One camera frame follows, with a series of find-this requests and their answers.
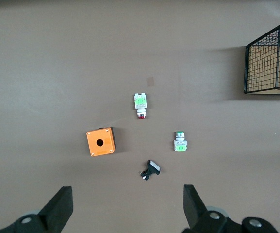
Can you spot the orange button enclosure box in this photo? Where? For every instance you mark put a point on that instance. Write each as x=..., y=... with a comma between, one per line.
x=101, y=143

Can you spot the clear tape patch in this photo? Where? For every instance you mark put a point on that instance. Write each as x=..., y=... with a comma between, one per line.
x=150, y=82

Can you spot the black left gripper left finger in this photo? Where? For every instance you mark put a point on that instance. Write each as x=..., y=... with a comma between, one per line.
x=54, y=211

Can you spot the red push button green block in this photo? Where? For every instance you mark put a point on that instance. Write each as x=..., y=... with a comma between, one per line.
x=140, y=102

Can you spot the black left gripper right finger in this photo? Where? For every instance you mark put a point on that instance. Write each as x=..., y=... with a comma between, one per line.
x=194, y=208

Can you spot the black white rectangular switch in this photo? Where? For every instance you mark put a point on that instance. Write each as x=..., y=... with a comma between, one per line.
x=152, y=168

